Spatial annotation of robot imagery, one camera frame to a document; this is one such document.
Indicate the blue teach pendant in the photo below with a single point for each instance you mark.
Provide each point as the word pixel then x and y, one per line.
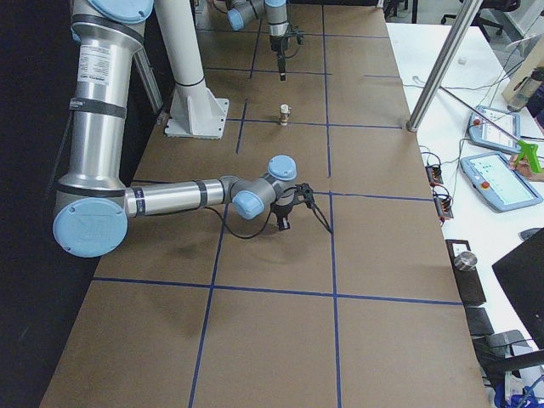
pixel 483 134
pixel 503 189

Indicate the white camera mast post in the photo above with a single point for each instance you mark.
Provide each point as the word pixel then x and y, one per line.
pixel 195 112

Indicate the black weight base block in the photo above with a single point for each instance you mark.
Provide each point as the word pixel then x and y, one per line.
pixel 467 277

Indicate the black monitor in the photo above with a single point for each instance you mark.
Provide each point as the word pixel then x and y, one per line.
pixel 520 275

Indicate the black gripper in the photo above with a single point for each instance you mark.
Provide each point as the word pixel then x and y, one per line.
pixel 282 210
pixel 278 45

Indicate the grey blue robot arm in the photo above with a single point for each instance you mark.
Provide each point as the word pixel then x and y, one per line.
pixel 93 205
pixel 241 13

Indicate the green handled reacher grabber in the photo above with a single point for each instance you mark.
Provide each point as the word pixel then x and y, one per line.
pixel 526 150

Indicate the far blue teach pendant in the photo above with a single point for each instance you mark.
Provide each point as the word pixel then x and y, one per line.
pixel 483 134

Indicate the silver metal cylinder weight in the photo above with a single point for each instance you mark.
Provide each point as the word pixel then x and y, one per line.
pixel 465 261

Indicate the silver aluminium frame post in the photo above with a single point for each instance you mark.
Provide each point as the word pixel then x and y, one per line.
pixel 452 43

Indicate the far black orange connector box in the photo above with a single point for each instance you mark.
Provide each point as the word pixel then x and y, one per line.
pixel 434 174

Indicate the near blue teach pendant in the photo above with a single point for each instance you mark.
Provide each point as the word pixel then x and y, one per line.
pixel 503 189

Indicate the black orange connector box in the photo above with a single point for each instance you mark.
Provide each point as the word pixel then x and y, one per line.
pixel 434 174
pixel 443 205

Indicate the brass white PPR pipe fitting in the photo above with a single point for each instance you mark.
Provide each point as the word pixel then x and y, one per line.
pixel 285 112

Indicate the near black orange connector box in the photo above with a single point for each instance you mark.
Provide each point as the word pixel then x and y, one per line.
pixel 443 205

